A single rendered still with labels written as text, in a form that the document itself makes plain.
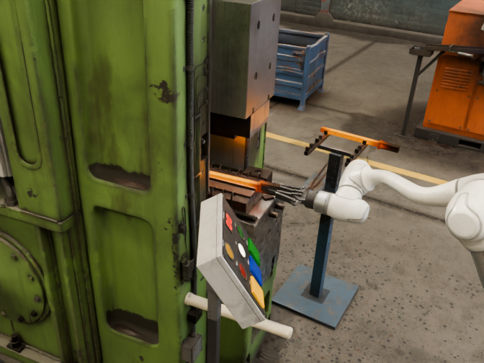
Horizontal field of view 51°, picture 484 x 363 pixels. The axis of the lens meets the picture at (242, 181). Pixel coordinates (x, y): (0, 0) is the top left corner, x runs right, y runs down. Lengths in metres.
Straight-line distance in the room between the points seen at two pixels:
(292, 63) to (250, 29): 3.97
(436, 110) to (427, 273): 2.29
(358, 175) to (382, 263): 1.49
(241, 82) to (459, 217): 0.83
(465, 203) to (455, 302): 1.83
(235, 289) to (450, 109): 4.16
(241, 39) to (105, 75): 0.48
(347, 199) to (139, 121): 0.85
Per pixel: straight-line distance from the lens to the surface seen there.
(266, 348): 2.79
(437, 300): 3.32
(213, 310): 1.75
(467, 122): 5.40
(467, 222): 1.56
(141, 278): 2.18
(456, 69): 5.25
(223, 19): 1.76
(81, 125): 1.89
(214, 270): 1.43
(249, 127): 1.89
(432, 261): 3.63
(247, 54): 1.75
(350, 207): 2.00
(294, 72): 5.67
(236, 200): 2.06
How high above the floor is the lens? 2.06
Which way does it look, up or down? 29 degrees down
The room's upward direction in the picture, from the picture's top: 3 degrees clockwise
